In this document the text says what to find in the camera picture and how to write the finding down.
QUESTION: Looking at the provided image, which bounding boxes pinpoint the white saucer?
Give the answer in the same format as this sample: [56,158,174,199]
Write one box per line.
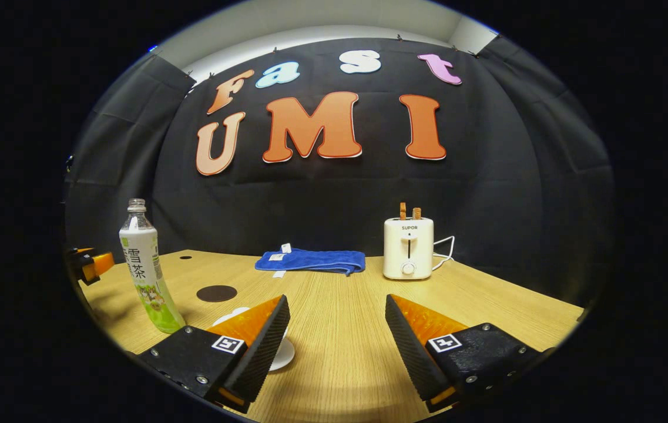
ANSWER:
[268,335,296,372]

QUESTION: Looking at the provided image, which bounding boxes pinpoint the dark round coaster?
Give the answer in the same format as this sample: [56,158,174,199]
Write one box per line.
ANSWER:
[196,285,238,303]

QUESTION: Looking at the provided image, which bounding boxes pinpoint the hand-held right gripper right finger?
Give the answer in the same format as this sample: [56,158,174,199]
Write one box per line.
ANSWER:
[385,294,555,413]

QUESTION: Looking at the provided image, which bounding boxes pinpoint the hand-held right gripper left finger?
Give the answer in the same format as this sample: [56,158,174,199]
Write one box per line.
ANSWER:
[137,295,291,414]

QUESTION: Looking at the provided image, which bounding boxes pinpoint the cream toaster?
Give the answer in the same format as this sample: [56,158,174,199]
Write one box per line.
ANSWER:
[383,216,435,281]

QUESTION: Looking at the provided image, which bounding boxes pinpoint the clear water bottle green label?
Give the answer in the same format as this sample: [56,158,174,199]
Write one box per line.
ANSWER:
[119,199,186,334]

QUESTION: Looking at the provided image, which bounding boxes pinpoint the blue folded towel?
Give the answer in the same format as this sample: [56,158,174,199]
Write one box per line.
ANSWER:
[254,243,367,278]

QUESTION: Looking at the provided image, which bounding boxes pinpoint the white power cable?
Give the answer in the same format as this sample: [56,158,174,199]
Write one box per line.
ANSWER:
[431,236,456,272]

